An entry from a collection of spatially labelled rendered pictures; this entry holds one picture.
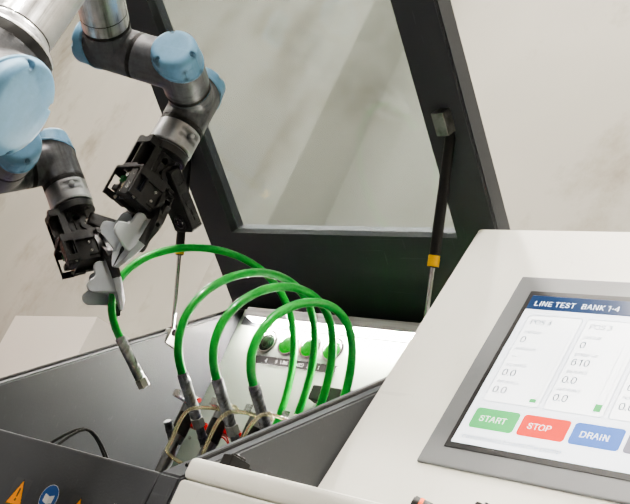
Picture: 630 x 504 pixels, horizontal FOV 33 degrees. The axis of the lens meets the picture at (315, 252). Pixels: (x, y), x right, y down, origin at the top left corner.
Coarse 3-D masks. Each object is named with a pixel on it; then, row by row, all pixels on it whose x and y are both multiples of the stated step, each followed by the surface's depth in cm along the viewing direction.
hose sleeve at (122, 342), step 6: (120, 342) 181; (126, 342) 181; (120, 348) 181; (126, 348) 181; (126, 354) 181; (132, 354) 181; (126, 360) 181; (132, 360) 181; (132, 366) 181; (138, 366) 181; (132, 372) 181; (138, 372) 181; (138, 378) 181
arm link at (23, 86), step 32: (0, 0) 119; (32, 0) 119; (64, 0) 122; (0, 32) 115; (32, 32) 117; (0, 64) 112; (32, 64) 115; (0, 96) 112; (32, 96) 117; (0, 128) 114; (32, 128) 119
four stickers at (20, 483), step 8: (16, 480) 149; (24, 480) 148; (32, 480) 147; (16, 488) 148; (24, 488) 147; (48, 488) 144; (56, 488) 143; (8, 496) 148; (16, 496) 147; (24, 496) 146; (40, 496) 144; (48, 496) 143; (56, 496) 142; (72, 496) 140; (80, 496) 139
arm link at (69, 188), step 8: (56, 184) 186; (64, 184) 186; (72, 184) 185; (80, 184) 187; (48, 192) 186; (56, 192) 185; (64, 192) 185; (72, 192) 185; (80, 192) 186; (88, 192) 188; (48, 200) 187; (56, 200) 185; (64, 200) 185
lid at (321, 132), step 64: (128, 0) 207; (192, 0) 198; (256, 0) 188; (320, 0) 179; (384, 0) 170; (448, 0) 164; (256, 64) 195; (320, 64) 185; (384, 64) 176; (448, 64) 166; (256, 128) 204; (320, 128) 193; (384, 128) 183; (448, 128) 170; (192, 192) 223; (256, 192) 213; (320, 192) 201; (384, 192) 190; (256, 256) 220; (320, 256) 207; (384, 256) 196; (448, 256) 186
